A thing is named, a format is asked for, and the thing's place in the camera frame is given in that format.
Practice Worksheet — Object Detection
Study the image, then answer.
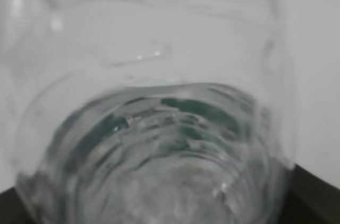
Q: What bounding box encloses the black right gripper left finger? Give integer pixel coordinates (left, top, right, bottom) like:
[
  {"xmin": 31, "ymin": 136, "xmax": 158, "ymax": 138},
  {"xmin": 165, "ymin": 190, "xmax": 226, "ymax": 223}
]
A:
[{"xmin": 0, "ymin": 187, "xmax": 37, "ymax": 224}]

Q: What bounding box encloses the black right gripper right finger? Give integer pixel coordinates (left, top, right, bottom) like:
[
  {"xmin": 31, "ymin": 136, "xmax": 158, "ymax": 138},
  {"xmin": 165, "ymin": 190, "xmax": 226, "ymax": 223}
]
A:
[{"xmin": 284, "ymin": 165, "xmax": 339, "ymax": 224}]

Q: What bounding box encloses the clear water bottle green label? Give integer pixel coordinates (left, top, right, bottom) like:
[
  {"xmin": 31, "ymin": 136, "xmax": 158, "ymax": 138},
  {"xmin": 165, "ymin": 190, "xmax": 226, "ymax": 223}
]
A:
[{"xmin": 1, "ymin": 0, "xmax": 294, "ymax": 223}]

